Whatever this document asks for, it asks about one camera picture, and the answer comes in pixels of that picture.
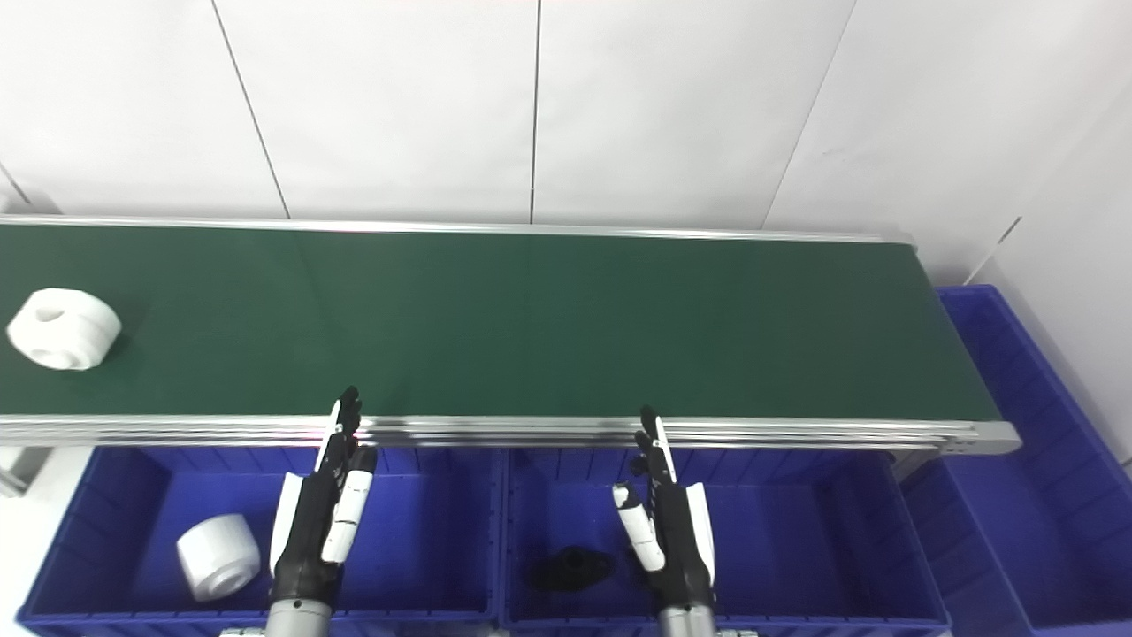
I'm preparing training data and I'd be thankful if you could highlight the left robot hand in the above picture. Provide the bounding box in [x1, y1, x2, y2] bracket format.
[268, 386, 379, 610]

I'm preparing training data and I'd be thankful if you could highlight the white cylindrical part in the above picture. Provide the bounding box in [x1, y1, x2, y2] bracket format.
[176, 514, 262, 603]

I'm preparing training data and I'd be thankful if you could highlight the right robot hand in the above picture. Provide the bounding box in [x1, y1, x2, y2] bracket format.
[612, 406, 717, 613]

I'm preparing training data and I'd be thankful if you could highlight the black part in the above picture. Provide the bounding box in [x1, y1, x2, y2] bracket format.
[529, 546, 616, 595]

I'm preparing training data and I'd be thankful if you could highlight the blue plastic bin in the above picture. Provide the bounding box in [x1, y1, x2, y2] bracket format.
[902, 284, 1132, 637]
[501, 449, 952, 637]
[16, 447, 503, 637]

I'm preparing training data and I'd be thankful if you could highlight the green conveyor belt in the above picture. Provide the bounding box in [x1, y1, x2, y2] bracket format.
[0, 215, 1023, 457]

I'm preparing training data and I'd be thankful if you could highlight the white round part with holes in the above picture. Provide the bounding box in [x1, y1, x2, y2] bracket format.
[6, 288, 123, 372]

